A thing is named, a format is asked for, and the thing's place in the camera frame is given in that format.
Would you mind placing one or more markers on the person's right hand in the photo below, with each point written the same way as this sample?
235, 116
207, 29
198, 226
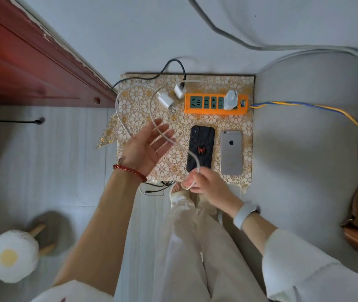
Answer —
213, 190

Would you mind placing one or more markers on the person's left hand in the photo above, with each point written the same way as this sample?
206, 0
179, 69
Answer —
141, 150

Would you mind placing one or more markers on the person's left middle finger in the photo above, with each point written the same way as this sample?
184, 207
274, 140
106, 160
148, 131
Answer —
166, 144

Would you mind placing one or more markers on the person's left thumb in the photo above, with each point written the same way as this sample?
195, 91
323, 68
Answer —
150, 127

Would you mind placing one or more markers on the person's right thumb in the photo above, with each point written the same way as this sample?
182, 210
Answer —
204, 173

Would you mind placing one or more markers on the person's left forearm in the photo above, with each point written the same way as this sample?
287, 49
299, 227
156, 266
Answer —
100, 229

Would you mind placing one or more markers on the person's right forearm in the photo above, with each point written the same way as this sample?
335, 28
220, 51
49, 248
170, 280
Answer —
257, 229

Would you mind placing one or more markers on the black phone with spider case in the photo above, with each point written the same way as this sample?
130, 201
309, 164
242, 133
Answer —
201, 144

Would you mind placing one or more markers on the white charger plug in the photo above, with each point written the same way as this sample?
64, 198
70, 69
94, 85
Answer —
166, 101

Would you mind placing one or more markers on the gold patterned table cloth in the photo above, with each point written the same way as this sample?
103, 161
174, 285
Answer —
141, 97

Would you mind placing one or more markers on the silver phone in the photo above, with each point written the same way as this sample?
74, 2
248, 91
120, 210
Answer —
231, 154

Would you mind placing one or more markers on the white slipper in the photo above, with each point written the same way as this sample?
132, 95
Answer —
177, 193

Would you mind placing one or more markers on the white wristband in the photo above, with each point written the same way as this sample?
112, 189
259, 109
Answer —
245, 215

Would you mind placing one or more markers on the orange power strip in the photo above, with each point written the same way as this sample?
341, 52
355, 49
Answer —
212, 105

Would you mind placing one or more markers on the white rounded charger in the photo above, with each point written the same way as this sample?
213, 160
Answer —
230, 100

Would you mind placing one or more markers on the white trousers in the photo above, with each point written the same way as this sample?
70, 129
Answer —
191, 264

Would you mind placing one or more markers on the grey sofa cushion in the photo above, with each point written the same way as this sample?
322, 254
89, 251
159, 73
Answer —
307, 154

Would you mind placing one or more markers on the white shirt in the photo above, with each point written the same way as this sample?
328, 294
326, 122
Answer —
307, 273

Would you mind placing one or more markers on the red wooden door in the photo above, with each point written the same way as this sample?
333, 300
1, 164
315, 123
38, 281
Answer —
18, 65

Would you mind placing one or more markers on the white egg plush stool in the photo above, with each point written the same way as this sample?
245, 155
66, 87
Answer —
12, 256

